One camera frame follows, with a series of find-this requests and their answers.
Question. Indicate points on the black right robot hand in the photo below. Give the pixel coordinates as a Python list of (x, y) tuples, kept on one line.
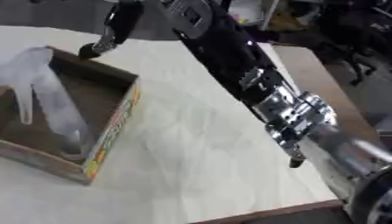
[(224, 55)]

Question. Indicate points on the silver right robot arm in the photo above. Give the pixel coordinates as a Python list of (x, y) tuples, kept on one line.
[(347, 151)]

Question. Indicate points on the open cardboard box brown inside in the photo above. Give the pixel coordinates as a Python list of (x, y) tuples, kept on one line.
[(109, 87)]

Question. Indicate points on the translucent white plastic bottle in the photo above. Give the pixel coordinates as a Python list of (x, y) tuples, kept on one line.
[(58, 108)]

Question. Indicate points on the white storage bin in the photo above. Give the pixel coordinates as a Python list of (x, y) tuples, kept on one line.
[(247, 13)]

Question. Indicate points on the black office chair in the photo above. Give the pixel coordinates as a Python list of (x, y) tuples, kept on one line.
[(352, 35)]

